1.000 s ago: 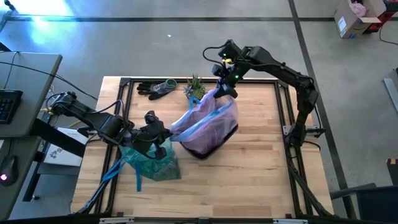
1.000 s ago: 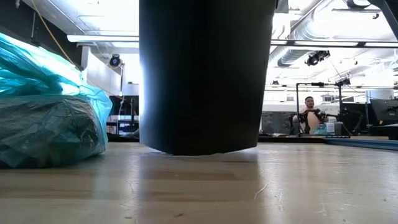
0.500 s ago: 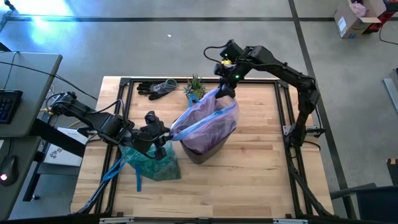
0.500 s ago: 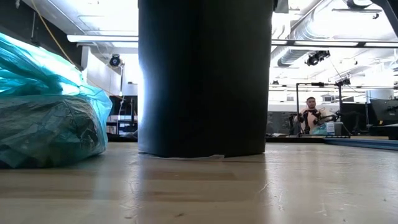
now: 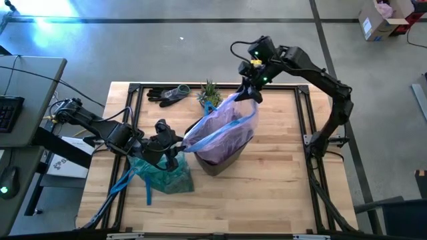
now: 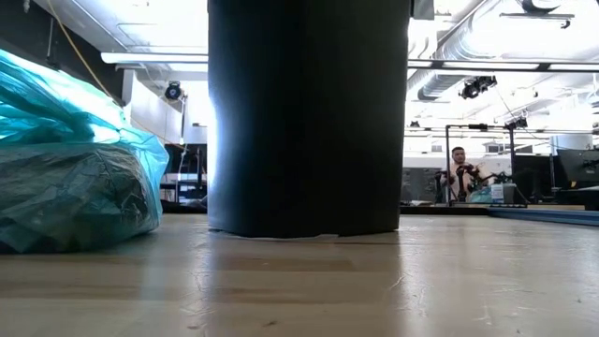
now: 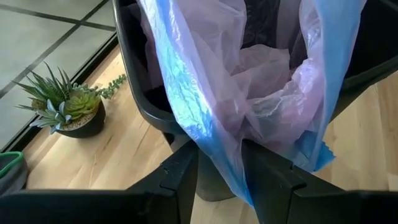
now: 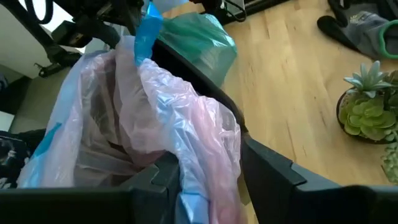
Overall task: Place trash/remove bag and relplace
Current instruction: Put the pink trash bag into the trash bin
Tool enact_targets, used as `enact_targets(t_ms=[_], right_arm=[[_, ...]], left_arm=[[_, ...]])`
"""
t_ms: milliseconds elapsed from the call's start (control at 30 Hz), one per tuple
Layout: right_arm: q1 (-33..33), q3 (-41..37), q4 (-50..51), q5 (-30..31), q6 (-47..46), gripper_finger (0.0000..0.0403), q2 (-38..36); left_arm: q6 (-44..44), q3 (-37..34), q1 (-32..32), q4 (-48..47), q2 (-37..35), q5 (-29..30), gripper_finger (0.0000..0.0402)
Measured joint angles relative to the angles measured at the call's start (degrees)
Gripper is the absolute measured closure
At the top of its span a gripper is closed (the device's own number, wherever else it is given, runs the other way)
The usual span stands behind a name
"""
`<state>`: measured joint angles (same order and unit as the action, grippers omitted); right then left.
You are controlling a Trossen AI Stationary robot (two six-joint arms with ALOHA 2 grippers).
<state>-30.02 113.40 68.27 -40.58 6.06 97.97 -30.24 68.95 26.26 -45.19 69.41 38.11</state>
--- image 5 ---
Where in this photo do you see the black work glove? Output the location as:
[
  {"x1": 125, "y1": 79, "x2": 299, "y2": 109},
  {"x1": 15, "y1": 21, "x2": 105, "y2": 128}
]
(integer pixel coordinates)
[{"x1": 146, "y1": 84, "x2": 191, "y2": 108}]

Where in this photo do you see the black desk cable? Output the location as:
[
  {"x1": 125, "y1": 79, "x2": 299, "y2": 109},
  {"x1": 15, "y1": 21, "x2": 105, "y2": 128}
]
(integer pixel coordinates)
[{"x1": 0, "y1": 65, "x2": 106, "y2": 109}]

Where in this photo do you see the red plastic crate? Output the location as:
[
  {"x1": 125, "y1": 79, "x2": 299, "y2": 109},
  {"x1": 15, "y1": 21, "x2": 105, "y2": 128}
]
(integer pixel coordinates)
[{"x1": 390, "y1": 0, "x2": 427, "y2": 37}]

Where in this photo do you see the black keyboard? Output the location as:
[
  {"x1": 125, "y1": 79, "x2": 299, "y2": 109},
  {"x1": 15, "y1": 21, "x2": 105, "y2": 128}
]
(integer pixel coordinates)
[{"x1": 0, "y1": 95, "x2": 25, "y2": 134}]

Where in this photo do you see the grey desk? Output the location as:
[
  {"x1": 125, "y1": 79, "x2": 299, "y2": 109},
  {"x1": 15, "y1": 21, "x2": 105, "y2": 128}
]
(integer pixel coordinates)
[{"x1": 0, "y1": 55, "x2": 68, "y2": 237}]

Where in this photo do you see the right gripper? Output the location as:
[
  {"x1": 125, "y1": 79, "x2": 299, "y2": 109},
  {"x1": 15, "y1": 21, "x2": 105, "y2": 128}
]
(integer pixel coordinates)
[{"x1": 237, "y1": 63, "x2": 278, "y2": 104}]

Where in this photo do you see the cardboard box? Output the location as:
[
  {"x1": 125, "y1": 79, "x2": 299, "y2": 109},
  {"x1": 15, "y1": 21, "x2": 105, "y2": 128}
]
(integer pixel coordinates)
[{"x1": 358, "y1": 0, "x2": 410, "y2": 43}]

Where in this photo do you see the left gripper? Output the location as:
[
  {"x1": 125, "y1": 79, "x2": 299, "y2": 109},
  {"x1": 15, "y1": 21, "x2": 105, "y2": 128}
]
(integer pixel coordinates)
[{"x1": 142, "y1": 131, "x2": 187, "y2": 173}]

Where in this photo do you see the white printed box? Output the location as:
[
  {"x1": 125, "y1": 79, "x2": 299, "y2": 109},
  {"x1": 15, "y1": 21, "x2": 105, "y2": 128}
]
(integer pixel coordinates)
[{"x1": 46, "y1": 135, "x2": 96, "y2": 179}]

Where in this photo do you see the small pink plastic bag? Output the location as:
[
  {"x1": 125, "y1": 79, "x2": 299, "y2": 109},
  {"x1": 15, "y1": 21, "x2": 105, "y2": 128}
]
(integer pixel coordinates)
[{"x1": 375, "y1": 1, "x2": 394, "y2": 19}]

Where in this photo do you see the dark office chair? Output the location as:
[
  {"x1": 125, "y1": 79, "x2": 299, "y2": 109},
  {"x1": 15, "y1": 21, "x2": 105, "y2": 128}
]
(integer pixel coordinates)
[{"x1": 353, "y1": 195, "x2": 427, "y2": 240}]

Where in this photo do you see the dark grey trash bin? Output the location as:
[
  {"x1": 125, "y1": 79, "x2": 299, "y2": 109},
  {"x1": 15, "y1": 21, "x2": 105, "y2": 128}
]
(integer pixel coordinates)
[{"x1": 185, "y1": 118, "x2": 250, "y2": 177}]

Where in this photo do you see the teal plastic trash bag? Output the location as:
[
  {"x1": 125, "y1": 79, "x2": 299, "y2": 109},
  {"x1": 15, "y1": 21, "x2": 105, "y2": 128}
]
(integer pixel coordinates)
[{"x1": 109, "y1": 151, "x2": 195, "y2": 207}]

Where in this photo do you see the silver aluminium bar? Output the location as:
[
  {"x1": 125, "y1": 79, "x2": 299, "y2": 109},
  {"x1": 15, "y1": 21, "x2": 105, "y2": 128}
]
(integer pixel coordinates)
[{"x1": 410, "y1": 83, "x2": 427, "y2": 121}]

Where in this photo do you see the black computer mouse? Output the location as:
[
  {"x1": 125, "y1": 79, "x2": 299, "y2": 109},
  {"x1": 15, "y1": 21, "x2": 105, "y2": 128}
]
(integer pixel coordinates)
[{"x1": 0, "y1": 165, "x2": 20, "y2": 200}]

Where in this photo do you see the succulent plant in pot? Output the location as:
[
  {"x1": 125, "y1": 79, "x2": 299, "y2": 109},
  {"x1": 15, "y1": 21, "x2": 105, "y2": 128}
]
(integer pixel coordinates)
[{"x1": 196, "y1": 79, "x2": 224, "y2": 109}]

